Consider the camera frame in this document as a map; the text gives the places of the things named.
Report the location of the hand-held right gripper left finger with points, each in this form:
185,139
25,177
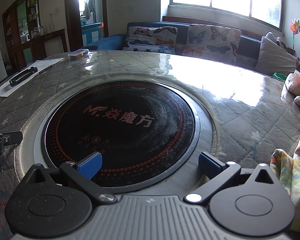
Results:
92,166

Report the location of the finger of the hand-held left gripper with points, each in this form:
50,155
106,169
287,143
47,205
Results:
11,136

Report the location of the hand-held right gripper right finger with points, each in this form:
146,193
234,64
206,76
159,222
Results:
208,166

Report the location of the colourful floral shirt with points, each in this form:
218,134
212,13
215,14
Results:
297,175

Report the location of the pile of cream clothes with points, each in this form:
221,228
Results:
296,85

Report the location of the hanging grey clothes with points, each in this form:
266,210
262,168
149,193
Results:
88,11

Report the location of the black round induction cooktop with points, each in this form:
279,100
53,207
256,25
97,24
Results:
120,100

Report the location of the dark pen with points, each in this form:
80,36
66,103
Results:
45,69

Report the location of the white paper sheet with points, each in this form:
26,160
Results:
45,63

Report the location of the dark wooden display cabinet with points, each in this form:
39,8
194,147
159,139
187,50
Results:
13,30

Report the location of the small clear plastic box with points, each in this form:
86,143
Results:
77,53

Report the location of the green plastic item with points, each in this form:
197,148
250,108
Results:
278,75

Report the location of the butterfly print cushion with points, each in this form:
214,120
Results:
150,38
210,42

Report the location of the blue sofa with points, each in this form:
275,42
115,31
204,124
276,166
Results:
107,42

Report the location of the grey pillow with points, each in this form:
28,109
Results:
272,57

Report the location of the blue cabinet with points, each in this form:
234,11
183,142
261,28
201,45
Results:
91,33

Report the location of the light patterned pillow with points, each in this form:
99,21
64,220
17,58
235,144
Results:
271,36

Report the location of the colourful pinwheel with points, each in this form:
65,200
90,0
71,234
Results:
295,27

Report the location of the dark wooden door frame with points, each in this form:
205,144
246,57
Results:
71,17

